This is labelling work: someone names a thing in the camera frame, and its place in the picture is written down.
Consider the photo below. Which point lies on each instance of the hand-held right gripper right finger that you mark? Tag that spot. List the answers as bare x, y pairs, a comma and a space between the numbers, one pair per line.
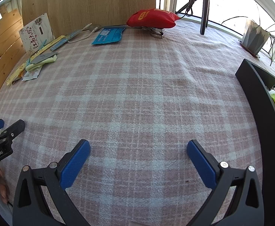
202, 166

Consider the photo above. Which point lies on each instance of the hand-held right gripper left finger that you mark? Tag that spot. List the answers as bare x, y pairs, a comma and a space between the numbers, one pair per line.
75, 163

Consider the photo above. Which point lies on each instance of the small printed snack packet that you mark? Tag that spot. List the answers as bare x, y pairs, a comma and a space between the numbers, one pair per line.
30, 75

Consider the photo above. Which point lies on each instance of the light green cloth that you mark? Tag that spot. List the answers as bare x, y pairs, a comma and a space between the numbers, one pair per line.
33, 67

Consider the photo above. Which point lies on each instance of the grey foil packet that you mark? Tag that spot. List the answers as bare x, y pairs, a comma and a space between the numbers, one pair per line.
43, 57

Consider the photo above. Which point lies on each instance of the black storage tray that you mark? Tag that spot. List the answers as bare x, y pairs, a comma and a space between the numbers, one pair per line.
262, 113

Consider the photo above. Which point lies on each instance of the yellow patterned paper sleeve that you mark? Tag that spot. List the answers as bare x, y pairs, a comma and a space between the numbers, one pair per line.
16, 74
46, 48

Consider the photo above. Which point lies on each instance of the white calligraphy tissue box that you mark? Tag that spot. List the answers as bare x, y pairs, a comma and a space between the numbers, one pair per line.
36, 35

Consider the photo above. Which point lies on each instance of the blue mascot badge card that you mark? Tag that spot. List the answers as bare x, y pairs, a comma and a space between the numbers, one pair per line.
65, 40

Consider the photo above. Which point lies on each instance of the red fabric pouch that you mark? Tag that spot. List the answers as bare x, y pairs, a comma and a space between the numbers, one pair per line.
151, 18

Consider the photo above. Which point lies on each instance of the pink plaid desktop tablecloth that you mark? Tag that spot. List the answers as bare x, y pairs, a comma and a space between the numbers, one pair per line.
137, 87

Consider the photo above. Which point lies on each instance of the person's left hand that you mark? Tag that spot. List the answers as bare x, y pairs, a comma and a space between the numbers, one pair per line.
2, 183

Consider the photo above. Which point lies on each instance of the knotty wood plank board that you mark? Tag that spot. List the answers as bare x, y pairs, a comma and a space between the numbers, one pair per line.
3, 49

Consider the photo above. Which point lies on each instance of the dark plant saucer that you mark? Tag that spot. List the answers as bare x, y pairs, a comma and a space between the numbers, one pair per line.
250, 51

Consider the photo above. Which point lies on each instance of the blue printed packet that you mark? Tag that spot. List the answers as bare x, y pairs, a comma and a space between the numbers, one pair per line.
108, 35

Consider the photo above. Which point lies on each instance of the metal clip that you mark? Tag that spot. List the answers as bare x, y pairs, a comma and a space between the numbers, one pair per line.
156, 34

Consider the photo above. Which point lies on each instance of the potted spider plant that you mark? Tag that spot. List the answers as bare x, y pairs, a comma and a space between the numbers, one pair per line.
254, 36

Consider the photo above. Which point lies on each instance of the light wooden panel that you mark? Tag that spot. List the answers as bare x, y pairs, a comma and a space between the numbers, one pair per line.
88, 2

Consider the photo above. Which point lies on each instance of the black tripod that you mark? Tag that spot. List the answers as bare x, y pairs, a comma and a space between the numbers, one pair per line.
204, 11

